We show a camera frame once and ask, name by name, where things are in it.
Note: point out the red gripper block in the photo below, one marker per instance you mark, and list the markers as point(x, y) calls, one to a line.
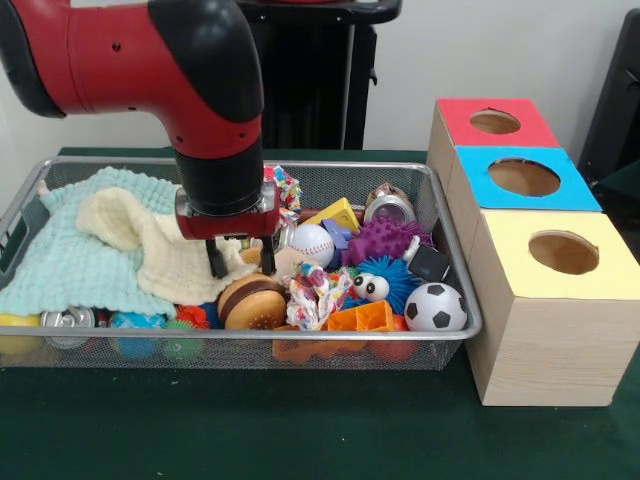
point(230, 224)

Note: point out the cream yellow cloth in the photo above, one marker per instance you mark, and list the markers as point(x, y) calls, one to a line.
point(170, 268)

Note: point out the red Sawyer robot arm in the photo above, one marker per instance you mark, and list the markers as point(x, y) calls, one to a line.
point(120, 50)

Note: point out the clear shallow bin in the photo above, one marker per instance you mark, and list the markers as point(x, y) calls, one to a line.
point(400, 180)

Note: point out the wooden box with three holes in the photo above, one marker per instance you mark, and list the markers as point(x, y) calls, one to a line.
point(540, 350)

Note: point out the toy burger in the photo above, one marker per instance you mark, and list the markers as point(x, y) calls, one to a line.
point(252, 300)

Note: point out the white baseball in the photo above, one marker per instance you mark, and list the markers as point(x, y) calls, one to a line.
point(311, 244)

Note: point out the colourful dotted packet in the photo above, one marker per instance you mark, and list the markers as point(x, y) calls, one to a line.
point(315, 290)

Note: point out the colourful dotted cloth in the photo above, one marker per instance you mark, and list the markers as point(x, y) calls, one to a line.
point(288, 190)

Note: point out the yellow block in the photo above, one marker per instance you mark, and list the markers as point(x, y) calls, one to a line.
point(335, 213)

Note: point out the orange plastic toy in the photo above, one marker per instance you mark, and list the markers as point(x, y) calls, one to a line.
point(362, 318)

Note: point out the purple spiky ball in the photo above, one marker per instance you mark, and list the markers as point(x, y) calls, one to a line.
point(385, 240)

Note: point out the blue spiky ball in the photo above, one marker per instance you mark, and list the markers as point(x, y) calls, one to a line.
point(390, 285)

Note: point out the dark green table cloth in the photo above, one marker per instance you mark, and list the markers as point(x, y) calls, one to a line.
point(300, 430)

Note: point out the mint green cloth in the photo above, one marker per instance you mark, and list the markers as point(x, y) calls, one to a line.
point(60, 260)

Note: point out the silver can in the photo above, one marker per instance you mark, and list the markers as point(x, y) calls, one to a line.
point(68, 322)

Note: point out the black cube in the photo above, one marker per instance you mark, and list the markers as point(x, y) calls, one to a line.
point(430, 264)

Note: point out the black and white soccer ball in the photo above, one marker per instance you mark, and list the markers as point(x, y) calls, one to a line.
point(436, 307)

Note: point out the black stand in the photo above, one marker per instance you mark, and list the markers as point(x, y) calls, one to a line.
point(620, 120)

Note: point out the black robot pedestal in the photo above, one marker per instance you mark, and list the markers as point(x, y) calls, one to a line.
point(320, 80)

